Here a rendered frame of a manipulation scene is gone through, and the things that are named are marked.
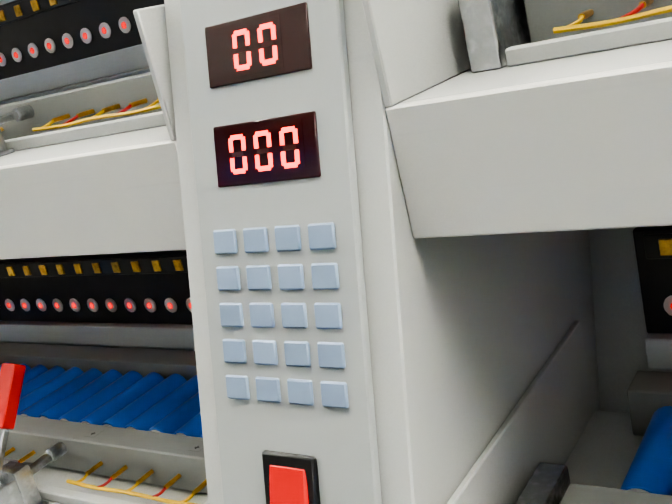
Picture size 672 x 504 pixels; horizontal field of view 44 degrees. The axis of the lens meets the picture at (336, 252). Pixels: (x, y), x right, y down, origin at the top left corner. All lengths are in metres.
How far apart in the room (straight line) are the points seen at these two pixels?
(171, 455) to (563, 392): 0.20
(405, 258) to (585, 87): 0.08
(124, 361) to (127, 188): 0.27
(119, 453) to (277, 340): 0.21
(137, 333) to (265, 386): 0.32
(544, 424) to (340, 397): 0.13
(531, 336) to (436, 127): 0.14
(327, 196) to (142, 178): 0.10
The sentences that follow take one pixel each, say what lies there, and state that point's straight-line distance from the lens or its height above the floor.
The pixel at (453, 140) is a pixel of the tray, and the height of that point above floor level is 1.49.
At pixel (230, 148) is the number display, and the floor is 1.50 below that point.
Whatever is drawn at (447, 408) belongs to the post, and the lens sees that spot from 0.31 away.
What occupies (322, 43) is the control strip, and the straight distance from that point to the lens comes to 0.28.
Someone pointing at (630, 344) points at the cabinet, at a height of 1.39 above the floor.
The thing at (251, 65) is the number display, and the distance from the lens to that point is 0.30.
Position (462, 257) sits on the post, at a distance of 0.32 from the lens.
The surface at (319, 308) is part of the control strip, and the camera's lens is 0.28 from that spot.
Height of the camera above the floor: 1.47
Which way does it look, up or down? 3 degrees down
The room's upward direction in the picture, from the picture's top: 5 degrees counter-clockwise
